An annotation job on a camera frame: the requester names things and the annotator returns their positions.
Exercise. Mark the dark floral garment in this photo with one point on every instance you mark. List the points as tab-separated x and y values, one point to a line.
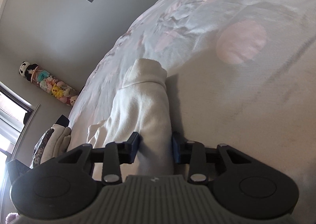
40	147

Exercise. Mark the cream folded garment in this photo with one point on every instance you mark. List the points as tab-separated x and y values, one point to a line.
58	137

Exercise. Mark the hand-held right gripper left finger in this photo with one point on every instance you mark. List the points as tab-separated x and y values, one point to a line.
134	147

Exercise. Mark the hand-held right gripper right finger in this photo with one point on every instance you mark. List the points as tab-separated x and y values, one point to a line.
175	147

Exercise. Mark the person's pink fuzzy clothing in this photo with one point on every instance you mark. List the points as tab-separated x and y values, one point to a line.
11	217

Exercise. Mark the pink polka dot bed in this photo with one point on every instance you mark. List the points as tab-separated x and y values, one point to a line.
222	78

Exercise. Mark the plush toys in clear tube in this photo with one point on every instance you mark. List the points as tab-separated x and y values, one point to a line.
51	85

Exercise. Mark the white sweatshirt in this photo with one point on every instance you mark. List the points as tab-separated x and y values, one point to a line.
138	105

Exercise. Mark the window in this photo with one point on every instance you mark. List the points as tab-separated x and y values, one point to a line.
9	120

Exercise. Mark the black folded cloth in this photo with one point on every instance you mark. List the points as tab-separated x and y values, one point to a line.
62	120

